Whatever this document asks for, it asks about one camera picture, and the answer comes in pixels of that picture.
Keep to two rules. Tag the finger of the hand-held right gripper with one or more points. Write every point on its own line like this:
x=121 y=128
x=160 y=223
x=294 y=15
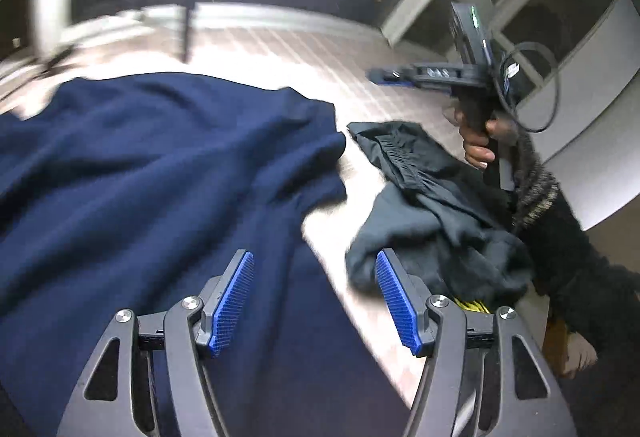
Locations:
x=387 y=76

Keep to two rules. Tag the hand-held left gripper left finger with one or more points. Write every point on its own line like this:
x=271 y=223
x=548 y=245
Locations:
x=230 y=302

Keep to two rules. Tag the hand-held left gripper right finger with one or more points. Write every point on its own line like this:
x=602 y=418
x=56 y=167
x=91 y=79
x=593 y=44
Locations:
x=400 y=302

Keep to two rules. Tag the navy blue sweatshirt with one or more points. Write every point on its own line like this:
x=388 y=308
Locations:
x=150 y=177

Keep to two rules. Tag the person's right forearm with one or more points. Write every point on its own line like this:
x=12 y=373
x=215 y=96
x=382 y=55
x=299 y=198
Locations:
x=575 y=257

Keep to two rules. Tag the person's right hand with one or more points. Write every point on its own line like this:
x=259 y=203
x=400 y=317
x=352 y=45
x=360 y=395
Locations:
x=475 y=147

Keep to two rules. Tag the yellow striped cloth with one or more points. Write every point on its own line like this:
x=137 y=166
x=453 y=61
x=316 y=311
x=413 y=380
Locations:
x=472 y=306

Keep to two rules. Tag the dark grey garment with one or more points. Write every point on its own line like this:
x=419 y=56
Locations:
x=440 y=217

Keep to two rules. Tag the black tripod stand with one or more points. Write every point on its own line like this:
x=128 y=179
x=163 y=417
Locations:
x=188 y=32

